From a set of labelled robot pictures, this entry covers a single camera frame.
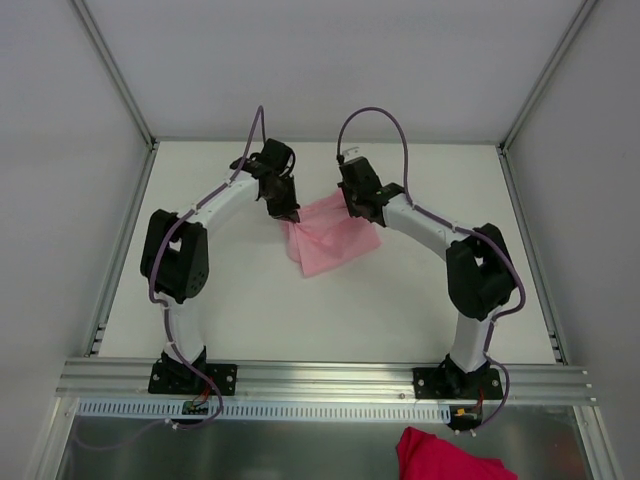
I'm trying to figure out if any aluminium front rail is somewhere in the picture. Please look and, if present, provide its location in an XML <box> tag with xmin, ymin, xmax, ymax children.
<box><xmin>55</xmin><ymin>357</ymin><xmax>598</xmax><ymax>406</ymax></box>

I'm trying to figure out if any aluminium frame post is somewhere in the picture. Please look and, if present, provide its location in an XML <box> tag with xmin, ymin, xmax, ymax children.
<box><xmin>68</xmin><ymin>0</ymin><xmax>157</xmax><ymax>150</ymax></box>
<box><xmin>497</xmin><ymin>0</ymin><xmax>600</xmax><ymax>154</ymax></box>

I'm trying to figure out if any white slotted cable duct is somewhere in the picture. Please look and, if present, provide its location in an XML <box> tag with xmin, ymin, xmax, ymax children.
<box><xmin>77</xmin><ymin>399</ymin><xmax>451</xmax><ymax>424</ymax></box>

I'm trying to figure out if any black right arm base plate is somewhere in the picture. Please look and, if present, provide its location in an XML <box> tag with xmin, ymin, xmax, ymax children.
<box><xmin>412</xmin><ymin>367</ymin><xmax>504</xmax><ymax>401</ymax></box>

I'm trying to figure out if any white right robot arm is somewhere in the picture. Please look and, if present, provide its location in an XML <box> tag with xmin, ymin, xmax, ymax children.
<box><xmin>337</xmin><ymin>154</ymin><xmax>523</xmax><ymax>397</ymax></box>

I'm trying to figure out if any red t shirt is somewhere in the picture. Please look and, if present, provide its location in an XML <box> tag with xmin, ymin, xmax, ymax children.
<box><xmin>396</xmin><ymin>427</ymin><xmax>518</xmax><ymax>480</ymax></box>

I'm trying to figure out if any right aluminium frame post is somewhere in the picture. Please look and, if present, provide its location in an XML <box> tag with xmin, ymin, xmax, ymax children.
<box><xmin>497</xmin><ymin>0</ymin><xmax>600</xmax><ymax>154</ymax></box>

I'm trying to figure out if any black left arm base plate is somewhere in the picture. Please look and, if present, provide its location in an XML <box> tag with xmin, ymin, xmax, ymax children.
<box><xmin>147</xmin><ymin>358</ymin><xmax>238</xmax><ymax>396</ymax></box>

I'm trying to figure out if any pink t shirt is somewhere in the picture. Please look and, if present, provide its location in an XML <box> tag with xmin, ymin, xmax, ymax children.
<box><xmin>280</xmin><ymin>190</ymin><xmax>382</xmax><ymax>278</ymax></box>

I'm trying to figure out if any left aluminium frame post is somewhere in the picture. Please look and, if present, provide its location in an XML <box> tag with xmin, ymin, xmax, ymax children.
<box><xmin>68</xmin><ymin>0</ymin><xmax>157</xmax><ymax>150</ymax></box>

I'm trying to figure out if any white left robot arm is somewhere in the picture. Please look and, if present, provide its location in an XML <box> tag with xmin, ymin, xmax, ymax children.
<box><xmin>140</xmin><ymin>139</ymin><xmax>300</xmax><ymax>393</ymax></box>

